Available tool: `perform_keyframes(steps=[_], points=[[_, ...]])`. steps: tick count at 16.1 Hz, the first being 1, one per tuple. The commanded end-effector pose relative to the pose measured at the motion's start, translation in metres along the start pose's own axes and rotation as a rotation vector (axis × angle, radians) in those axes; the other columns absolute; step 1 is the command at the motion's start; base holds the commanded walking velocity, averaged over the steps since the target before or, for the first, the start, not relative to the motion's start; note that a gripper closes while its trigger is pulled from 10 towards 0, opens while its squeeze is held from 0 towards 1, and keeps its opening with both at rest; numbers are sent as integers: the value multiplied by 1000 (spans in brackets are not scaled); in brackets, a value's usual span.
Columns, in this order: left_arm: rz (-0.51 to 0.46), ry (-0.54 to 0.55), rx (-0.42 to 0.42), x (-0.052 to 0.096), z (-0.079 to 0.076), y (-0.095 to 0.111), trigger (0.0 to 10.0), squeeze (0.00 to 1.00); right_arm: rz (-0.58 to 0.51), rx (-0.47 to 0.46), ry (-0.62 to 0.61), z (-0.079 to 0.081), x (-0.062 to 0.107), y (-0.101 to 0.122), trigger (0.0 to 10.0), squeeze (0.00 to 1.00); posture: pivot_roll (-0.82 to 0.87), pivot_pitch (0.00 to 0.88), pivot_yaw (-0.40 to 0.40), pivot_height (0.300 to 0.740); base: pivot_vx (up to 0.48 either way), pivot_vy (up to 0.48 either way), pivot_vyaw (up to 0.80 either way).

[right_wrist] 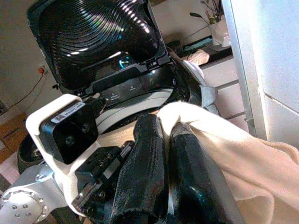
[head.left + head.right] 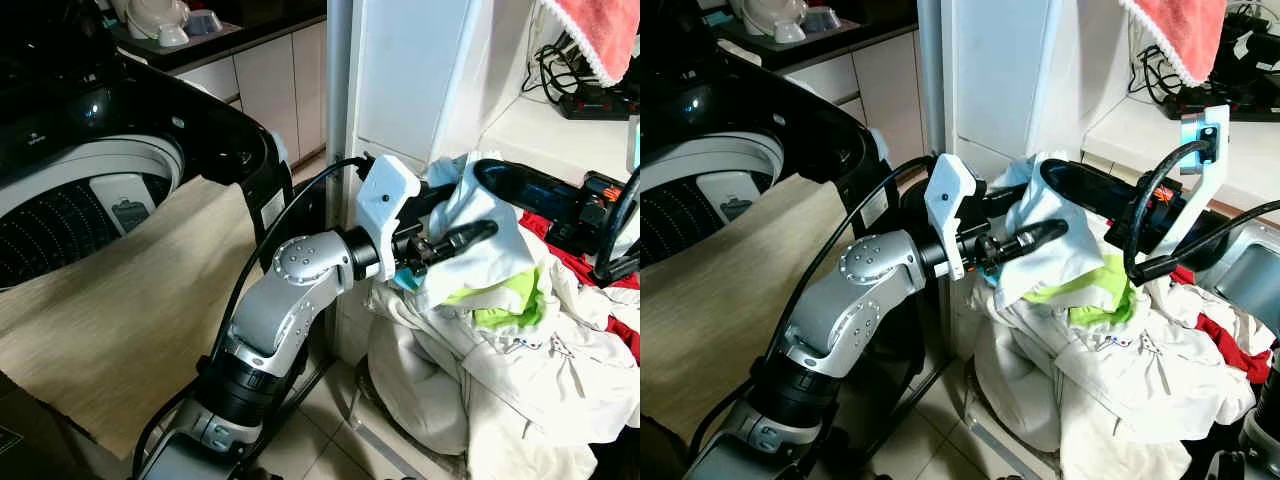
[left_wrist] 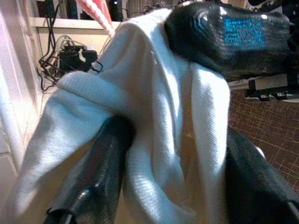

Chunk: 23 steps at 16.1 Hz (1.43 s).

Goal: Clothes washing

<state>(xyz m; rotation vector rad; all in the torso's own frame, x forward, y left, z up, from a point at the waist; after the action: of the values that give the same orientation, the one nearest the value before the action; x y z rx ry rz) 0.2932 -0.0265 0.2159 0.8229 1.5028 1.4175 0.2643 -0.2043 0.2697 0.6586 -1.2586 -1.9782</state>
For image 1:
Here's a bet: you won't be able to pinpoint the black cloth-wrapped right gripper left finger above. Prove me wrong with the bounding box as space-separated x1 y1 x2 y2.
109 114 169 224

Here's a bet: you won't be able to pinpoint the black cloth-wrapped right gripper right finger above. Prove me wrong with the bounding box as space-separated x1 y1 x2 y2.
168 123 244 224

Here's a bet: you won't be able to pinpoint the cream fleece garment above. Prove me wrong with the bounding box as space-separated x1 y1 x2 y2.
157 102 299 224

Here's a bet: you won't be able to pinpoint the black top-loading washing machine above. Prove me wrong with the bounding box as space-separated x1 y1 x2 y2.
59 46 207 135

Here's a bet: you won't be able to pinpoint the black washing machine lid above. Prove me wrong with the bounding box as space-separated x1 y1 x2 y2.
27 0 171 91

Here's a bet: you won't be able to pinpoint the grey cloth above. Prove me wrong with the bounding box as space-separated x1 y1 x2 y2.
200 84 221 113

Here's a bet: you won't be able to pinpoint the brown cardboard box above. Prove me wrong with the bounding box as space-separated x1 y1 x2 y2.
0 113 29 162

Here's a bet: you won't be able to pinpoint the white drawer cabinet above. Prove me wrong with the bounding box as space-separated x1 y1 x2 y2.
199 55 250 132

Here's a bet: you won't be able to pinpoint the white cloth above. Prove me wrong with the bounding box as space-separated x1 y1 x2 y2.
182 60 206 85

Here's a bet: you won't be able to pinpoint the pink knitted cloth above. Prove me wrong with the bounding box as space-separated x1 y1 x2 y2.
181 49 211 66

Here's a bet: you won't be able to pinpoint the white vase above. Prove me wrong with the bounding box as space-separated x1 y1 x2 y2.
208 21 231 47

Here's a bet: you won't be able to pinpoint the dry plant branches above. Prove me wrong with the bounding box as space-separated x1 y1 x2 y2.
189 0 225 27

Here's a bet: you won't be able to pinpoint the black camera cable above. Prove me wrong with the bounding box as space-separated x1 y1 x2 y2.
83 96 106 117

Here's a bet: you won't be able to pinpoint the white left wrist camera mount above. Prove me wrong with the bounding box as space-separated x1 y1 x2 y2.
25 93 101 212

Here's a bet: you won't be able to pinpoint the orange power cable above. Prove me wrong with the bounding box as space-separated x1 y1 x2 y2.
8 66 50 111

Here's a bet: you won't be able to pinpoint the silver metal door frame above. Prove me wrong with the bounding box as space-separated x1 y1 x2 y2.
221 0 269 141

